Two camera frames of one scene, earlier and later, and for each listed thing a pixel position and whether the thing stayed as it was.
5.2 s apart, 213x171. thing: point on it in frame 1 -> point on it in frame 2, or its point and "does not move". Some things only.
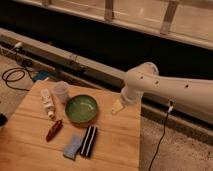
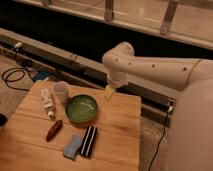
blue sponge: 70,150 does not move
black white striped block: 89,140 does not move
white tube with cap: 47,103 does not move
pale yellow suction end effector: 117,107 -> 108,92
